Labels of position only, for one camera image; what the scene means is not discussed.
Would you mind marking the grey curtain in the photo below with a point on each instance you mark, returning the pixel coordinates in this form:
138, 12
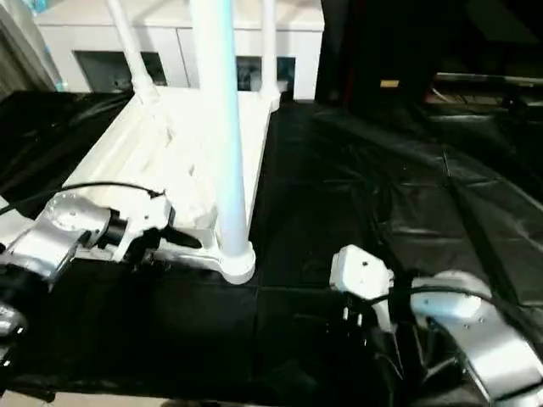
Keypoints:
21, 42

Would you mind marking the white cabinet with glass doors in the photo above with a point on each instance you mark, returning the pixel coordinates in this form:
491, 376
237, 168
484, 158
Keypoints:
102, 38

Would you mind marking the white plastic table top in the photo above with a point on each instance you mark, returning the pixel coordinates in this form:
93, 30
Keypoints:
153, 153

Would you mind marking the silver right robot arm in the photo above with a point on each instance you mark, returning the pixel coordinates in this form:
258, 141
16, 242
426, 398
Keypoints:
475, 331

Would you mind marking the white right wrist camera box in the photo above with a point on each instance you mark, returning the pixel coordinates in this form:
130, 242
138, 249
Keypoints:
361, 271

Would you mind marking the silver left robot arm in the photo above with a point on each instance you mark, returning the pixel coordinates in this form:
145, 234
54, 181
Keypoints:
59, 233

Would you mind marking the black metal bar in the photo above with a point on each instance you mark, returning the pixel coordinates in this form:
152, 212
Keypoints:
492, 80

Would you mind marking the black work mat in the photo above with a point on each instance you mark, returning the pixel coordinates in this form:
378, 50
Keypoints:
382, 186

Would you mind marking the small yellow tag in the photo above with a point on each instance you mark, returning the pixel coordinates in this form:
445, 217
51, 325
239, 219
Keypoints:
389, 84

